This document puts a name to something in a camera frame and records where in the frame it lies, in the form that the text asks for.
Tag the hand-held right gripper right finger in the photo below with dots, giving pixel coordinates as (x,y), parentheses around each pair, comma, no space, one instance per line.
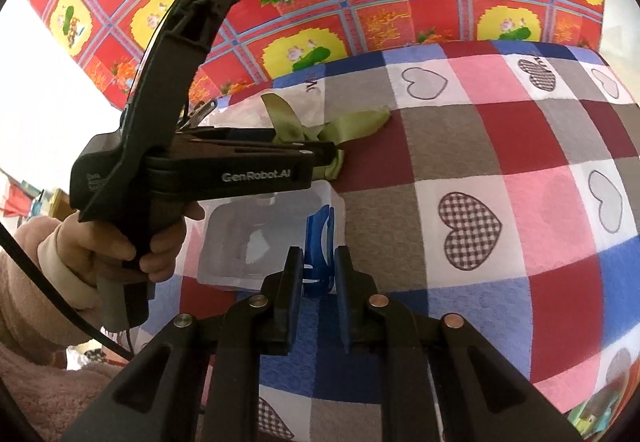
(342,299)

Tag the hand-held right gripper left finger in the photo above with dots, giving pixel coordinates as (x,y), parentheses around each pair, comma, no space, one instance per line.
(296,294)

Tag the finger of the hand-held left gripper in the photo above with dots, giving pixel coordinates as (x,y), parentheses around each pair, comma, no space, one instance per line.
(225,134)
(240,148)

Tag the blue plastic clip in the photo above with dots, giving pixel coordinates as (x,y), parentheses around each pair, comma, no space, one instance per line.
(319,247)

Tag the clear plastic blister pack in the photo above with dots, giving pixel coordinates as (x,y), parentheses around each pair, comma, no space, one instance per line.
(240,242)

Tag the olive green ribbon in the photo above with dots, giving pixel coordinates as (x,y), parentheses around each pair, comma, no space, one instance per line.
(350,127)

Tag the person's left forearm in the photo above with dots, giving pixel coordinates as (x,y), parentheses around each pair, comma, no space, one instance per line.
(30,322)

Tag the person's left hand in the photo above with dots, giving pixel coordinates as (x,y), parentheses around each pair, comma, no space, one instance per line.
(107,247)

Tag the white printed plastic bag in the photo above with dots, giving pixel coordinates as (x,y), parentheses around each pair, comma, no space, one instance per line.
(300,92)

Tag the checked heart quilt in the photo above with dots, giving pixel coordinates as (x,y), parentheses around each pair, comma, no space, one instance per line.
(475,147)

